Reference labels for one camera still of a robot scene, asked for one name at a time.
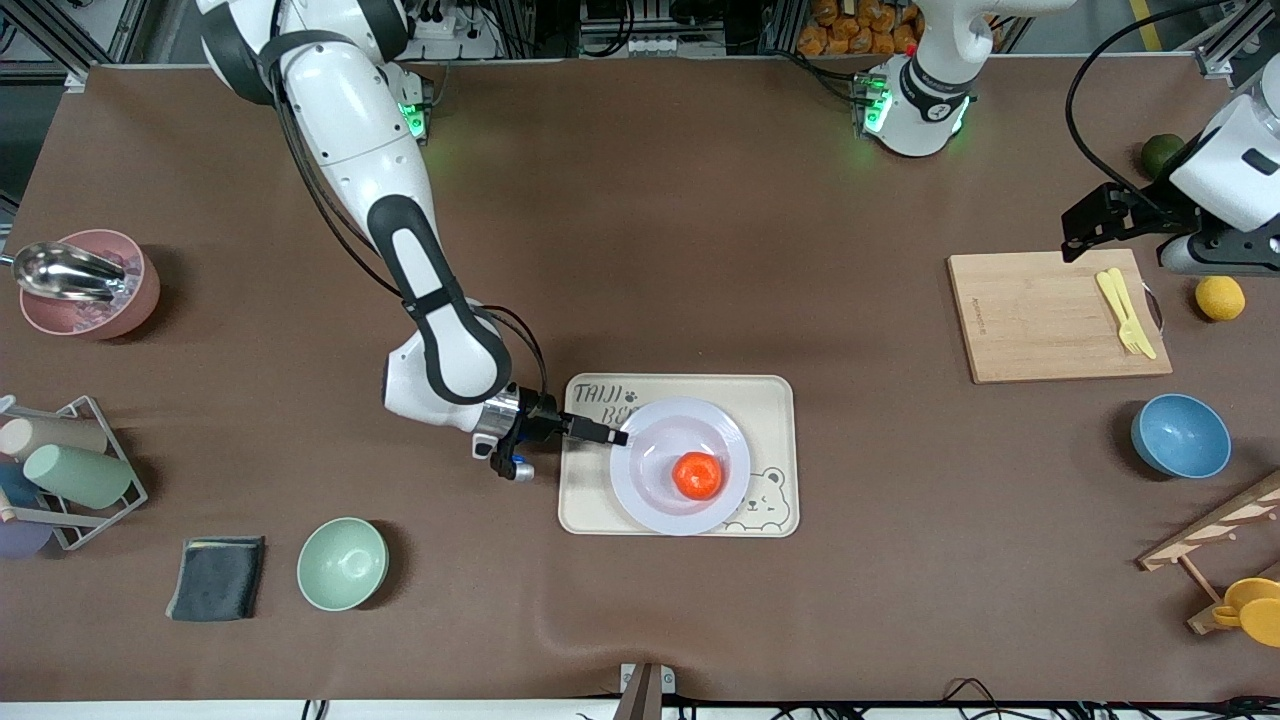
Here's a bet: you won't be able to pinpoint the yellow plastic knife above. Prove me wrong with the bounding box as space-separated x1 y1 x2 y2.
1095 270 1141 353

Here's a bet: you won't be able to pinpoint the green cup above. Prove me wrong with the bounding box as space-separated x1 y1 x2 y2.
23 444 134 509

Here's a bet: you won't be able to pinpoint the yellow cup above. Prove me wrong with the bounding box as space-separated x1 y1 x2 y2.
1213 577 1280 648

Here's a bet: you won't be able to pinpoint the green lime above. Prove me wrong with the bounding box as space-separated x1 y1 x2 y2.
1142 133 1188 181

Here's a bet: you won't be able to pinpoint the beige bear print tray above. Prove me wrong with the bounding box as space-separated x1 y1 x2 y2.
558 374 801 539

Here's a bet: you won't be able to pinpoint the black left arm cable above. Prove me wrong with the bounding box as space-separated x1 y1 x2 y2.
1065 0 1236 196

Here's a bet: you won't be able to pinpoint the yellow lemon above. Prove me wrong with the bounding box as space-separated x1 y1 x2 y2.
1195 276 1247 322

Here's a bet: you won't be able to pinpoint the silver metal scoop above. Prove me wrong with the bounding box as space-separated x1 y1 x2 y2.
0 241 129 303

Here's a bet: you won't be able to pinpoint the lavender cup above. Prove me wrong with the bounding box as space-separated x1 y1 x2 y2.
0 518 53 559

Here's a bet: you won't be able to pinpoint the white wire cup rack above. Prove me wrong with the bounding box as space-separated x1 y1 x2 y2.
0 395 149 552

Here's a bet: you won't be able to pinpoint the metal table edge bracket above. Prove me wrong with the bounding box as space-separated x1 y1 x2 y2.
618 662 677 720

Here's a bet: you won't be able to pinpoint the slate blue cup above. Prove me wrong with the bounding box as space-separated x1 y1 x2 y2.
0 462 41 509

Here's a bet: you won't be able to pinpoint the wooden cup rack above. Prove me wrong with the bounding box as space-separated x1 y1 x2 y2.
1137 470 1280 636

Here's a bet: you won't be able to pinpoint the pink bowl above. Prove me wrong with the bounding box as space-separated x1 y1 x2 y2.
20 229 161 341

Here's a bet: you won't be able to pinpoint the clear plastic ice cubes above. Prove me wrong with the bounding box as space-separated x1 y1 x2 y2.
35 252 143 331

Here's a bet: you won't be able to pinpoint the yellow plastic fork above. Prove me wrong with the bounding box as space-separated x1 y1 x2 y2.
1107 267 1158 361

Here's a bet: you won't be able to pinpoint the blue bowl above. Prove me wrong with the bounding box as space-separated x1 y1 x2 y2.
1131 393 1233 480

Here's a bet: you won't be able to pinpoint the white round plate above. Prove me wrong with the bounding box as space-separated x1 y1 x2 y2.
609 397 752 536

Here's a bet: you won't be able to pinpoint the folded grey cloth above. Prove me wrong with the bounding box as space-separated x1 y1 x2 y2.
166 536 267 622

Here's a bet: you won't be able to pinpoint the beige cup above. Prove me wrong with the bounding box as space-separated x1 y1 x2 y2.
0 417 108 459

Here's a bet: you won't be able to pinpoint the orange fruit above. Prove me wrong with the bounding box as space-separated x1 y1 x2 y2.
672 451 724 501

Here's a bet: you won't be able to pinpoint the bag of orange fruit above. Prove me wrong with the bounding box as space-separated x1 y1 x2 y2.
797 0 1001 57

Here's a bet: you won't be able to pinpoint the white power strip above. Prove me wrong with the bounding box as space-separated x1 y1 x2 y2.
578 33 728 58

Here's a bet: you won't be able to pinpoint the mint green bowl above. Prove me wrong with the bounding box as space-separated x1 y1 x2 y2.
297 517 390 612

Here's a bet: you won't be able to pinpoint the wooden cutting board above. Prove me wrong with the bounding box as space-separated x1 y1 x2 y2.
947 248 1174 385

